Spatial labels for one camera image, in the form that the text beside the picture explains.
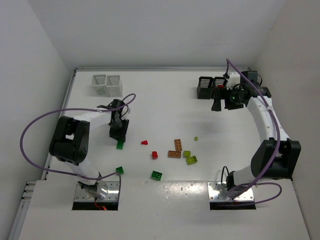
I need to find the long green lego brick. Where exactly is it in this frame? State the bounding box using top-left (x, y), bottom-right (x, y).
top-left (116, 139), bottom-right (125, 150)

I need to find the small green lego brick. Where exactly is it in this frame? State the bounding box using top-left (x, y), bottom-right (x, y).
top-left (115, 166), bottom-right (124, 175)

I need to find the red lego brick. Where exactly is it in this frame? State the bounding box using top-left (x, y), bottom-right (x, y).
top-left (151, 151), bottom-right (159, 160)

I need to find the green lego brick front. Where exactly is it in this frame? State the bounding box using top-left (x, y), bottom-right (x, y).
top-left (150, 170), bottom-right (163, 181)

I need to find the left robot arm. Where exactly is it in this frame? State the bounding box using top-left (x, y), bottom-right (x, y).
top-left (49, 99), bottom-right (129, 200)

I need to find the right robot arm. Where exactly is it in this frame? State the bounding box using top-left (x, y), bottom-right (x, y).
top-left (122, 71), bottom-right (301, 188)

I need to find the black slotted bin left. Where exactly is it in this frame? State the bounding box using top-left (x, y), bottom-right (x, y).
top-left (197, 76), bottom-right (215, 100)

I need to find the black slotted bin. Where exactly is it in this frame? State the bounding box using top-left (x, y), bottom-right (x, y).
top-left (212, 76), bottom-right (228, 99)
top-left (197, 76), bottom-right (215, 100)

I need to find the black slotted bin right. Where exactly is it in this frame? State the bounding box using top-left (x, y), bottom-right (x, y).
top-left (212, 76), bottom-right (228, 99)

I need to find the white slotted bin right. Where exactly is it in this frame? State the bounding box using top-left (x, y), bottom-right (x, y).
top-left (106, 75), bottom-right (123, 97)

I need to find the white slotted bin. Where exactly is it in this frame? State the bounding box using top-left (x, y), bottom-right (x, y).
top-left (106, 75), bottom-right (123, 97)
top-left (91, 74), bottom-right (109, 97)

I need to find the white slotted bin left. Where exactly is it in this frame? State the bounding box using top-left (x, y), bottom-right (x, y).
top-left (91, 74), bottom-right (109, 97)

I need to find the orange lego plate upright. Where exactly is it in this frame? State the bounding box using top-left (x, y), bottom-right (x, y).
top-left (174, 139), bottom-right (183, 152)

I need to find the orange lego plate flat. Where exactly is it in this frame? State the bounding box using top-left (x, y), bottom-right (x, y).
top-left (167, 150), bottom-right (182, 159)

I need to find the lime lego brick small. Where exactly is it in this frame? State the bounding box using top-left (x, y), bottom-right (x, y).
top-left (183, 150), bottom-right (191, 158)

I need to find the lime lego brick large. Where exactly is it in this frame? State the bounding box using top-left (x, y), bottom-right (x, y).
top-left (185, 155), bottom-right (198, 166)

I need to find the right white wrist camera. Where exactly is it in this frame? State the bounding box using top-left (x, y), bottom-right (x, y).
top-left (226, 72), bottom-right (241, 89)

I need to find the aluminium frame rail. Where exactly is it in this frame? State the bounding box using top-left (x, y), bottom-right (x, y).
top-left (74, 66), bottom-right (251, 73)

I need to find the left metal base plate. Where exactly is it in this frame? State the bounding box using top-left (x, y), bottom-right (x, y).
top-left (74, 181), bottom-right (119, 202)

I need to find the metal base plate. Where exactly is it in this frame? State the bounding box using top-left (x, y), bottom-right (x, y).
top-left (207, 181), bottom-right (255, 203)
top-left (74, 181), bottom-right (119, 202)

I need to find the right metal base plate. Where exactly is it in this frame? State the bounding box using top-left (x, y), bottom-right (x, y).
top-left (207, 181), bottom-right (255, 203)

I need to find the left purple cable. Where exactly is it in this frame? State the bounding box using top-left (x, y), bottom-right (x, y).
top-left (19, 93), bottom-right (137, 201)

